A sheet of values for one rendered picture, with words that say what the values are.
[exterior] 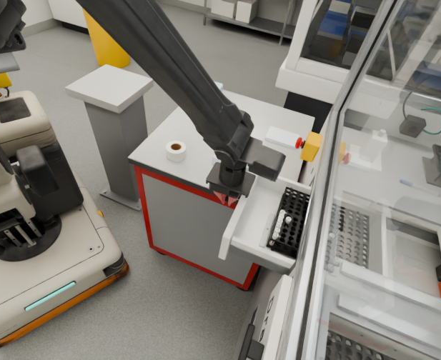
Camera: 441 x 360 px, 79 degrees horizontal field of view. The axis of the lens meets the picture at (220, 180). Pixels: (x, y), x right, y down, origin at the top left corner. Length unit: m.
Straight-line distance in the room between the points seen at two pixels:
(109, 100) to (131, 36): 0.99
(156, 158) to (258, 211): 0.42
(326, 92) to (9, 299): 1.57
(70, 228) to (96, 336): 0.51
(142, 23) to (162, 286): 1.35
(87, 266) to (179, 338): 0.53
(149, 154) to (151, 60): 0.68
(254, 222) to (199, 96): 0.44
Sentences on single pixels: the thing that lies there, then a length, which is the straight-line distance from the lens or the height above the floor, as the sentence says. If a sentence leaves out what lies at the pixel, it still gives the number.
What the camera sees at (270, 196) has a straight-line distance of 0.79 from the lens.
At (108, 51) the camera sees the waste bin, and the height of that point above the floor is 0.19.
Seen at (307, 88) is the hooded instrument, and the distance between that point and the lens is 1.37.
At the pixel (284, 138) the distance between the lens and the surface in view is 1.12.
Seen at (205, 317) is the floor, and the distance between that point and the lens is 1.48.
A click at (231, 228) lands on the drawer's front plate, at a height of 0.93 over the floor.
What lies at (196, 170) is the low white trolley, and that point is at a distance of 0.93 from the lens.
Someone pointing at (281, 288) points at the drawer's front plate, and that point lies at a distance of 0.56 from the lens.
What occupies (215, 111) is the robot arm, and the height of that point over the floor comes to 1.21.
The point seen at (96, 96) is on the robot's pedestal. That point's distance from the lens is 1.33.
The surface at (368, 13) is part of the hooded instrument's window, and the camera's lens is 1.29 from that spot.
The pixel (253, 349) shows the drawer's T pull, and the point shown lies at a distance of 0.53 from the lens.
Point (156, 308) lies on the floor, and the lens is 1.50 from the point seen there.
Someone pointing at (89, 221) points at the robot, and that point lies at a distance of 1.44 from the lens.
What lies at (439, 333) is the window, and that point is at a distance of 0.22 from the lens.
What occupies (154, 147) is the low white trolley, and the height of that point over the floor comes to 0.76.
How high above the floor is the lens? 1.43
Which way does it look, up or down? 47 degrees down
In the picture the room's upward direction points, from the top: 9 degrees clockwise
